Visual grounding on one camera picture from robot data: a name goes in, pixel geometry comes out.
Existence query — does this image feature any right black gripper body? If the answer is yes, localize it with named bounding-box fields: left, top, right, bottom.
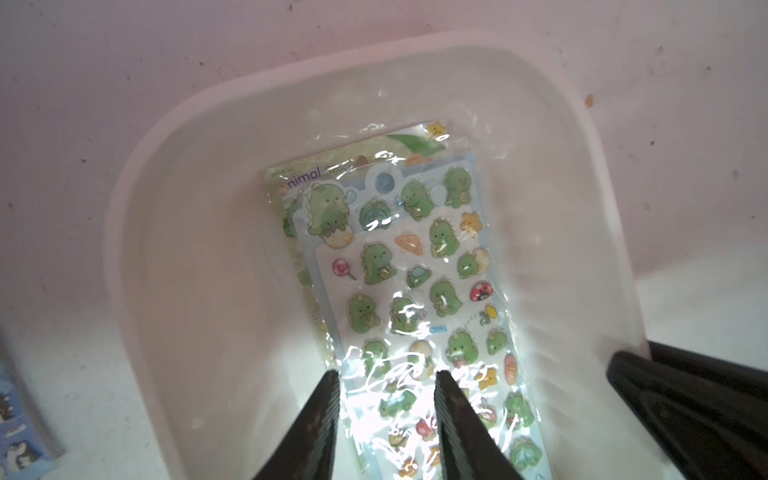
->
left=649, top=341, right=767, bottom=400

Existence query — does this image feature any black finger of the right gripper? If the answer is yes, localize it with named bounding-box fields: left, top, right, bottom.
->
left=606, top=351, right=767, bottom=479

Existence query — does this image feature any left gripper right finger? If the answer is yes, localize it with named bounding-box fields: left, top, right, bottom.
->
left=434, top=370, right=522, bottom=480

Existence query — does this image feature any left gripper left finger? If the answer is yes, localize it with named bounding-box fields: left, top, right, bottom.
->
left=253, top=370, right=341, bottom=480

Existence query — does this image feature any white plastic storage tray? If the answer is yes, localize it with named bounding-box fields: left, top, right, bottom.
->
left=104, top=32, right=665, bottom=479

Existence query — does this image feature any green dinosaur sticker sheet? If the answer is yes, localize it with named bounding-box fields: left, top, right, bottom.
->
left=292, top=154, right=553, bottom=479

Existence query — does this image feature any green animal sticker sheet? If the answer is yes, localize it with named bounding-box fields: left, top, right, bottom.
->
left=263, top=119, right=457, bottom=385

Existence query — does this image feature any blue penguin sticker sheet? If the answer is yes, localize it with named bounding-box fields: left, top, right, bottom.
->
left=1, top=345, right=58, bottom=479

